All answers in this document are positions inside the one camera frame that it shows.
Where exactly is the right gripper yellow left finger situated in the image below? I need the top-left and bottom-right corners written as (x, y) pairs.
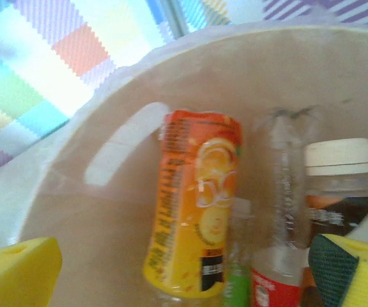
top-left (0, 236), bottom-right (64, 307)

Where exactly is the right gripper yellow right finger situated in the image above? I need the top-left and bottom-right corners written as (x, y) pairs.
top-left (308, 233), bottom-right (368, 307)

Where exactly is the clear bottle red label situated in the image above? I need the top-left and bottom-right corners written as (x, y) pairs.
top-left (250, 248), bottom-right (305, 307)

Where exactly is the slender clear plastic bottle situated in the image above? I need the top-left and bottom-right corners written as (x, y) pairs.
top-left (257, 107), bottom-right (319, 279)

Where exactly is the green label plastic bottle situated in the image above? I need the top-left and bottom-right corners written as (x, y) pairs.
top-left (222, 198), bottom-right (257, 307)

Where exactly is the brown label bottle white cap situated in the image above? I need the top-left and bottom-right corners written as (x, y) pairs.
top-left (303, 137), bottom-right (368, 253)

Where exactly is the orange yellow label juice bottle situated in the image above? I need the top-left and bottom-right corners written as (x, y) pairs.
top-left (141, 109), bottom-right (245, 303)

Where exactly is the beige plastic bin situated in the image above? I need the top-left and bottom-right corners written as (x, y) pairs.
top-left (11, 22), bottom-right (368, 307)

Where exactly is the right aluminium frame post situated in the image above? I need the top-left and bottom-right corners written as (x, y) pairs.
top-left (166, 0), bottom-right (190, 36)

